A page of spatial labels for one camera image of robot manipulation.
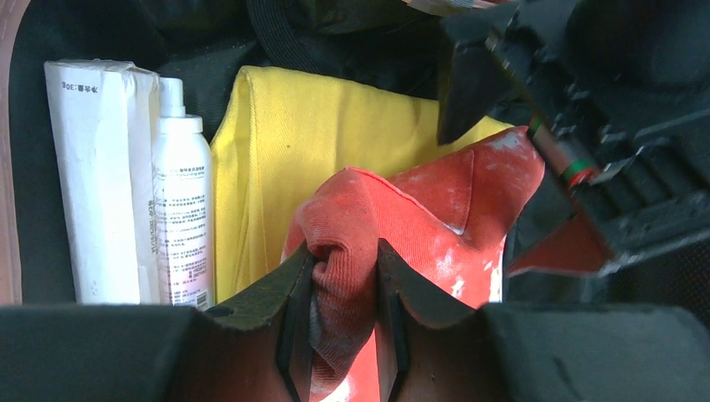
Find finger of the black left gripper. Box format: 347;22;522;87
436;5;518;146

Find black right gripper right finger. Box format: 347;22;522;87
376;240;709;401

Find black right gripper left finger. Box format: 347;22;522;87
1;247;315;401

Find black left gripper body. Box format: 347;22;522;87
487;1;709;274

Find pink hard-shell suitcase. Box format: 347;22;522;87
2;1;441;304

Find red snack bag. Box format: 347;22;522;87
280;126;611;402

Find yellow box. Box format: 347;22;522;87
211;66;506;301

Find white spray bottle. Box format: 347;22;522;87
152;77;215;311

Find white toothpaste box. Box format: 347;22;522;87
44;59;160;304

